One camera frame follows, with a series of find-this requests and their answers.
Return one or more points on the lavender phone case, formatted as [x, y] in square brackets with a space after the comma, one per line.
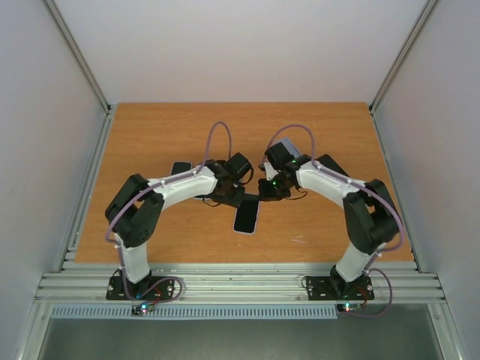
[180, 167]

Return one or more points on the right controller board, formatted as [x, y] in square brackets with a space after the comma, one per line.
[349, 307]

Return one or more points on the aluminium rail frame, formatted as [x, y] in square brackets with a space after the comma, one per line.
[240, 283]

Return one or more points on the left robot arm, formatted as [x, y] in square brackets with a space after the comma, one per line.
[134, 212]

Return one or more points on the base mount plate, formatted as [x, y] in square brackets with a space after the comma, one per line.
[151, 289]
[323, 288]

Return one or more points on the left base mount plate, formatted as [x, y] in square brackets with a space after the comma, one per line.
[151, 289]

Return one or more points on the controller board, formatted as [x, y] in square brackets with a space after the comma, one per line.
[349, 307]
[144, 309]

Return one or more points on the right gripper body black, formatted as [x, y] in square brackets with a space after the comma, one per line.
[268, 188]

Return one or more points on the black phone green edge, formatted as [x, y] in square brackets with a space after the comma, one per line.
[180, 167]

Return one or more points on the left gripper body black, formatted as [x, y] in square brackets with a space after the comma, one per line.
[230, 198]

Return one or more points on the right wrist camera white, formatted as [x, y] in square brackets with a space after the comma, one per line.
[269, 170]

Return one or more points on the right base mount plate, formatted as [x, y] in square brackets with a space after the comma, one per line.
[323, 288]

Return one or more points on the black phone case top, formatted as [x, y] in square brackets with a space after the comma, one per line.
[246, 217]

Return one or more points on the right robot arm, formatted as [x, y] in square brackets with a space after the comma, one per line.
[371, 218]

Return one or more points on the black phone case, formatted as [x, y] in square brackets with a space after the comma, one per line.
[327, 161]
[246, 217]

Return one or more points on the grey slotted cable duct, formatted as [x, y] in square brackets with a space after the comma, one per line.
[197, 312]

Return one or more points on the left controller board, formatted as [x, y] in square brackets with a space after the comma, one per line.
[144, 309]

